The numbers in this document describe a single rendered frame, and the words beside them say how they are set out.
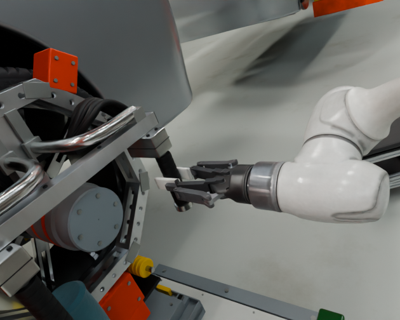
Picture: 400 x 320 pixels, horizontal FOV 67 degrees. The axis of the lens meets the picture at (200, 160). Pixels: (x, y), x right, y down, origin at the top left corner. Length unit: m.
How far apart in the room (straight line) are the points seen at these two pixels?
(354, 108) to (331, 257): 1.05
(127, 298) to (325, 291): 0.82
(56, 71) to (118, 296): 0.59
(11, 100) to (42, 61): 0.13
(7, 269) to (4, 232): 0.05
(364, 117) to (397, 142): 1.05
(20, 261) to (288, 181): 0.41
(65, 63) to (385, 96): 0.64
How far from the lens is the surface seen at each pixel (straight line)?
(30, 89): 0.73
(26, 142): 0.71
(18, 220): 0.52
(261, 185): 0.53
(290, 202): 0.51
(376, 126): 0.58
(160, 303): 1.28
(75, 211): 0.62
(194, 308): 1.29
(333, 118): 0.57
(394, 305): 1.41
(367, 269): 1.50
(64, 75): 0.78
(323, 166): 0.51
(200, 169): 0.66
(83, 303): 0.71
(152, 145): 0.63
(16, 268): 0.50
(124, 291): 0.93
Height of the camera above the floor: 1.16
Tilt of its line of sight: 27 degrees down
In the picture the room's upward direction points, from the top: 20 degrees counter-clockwise
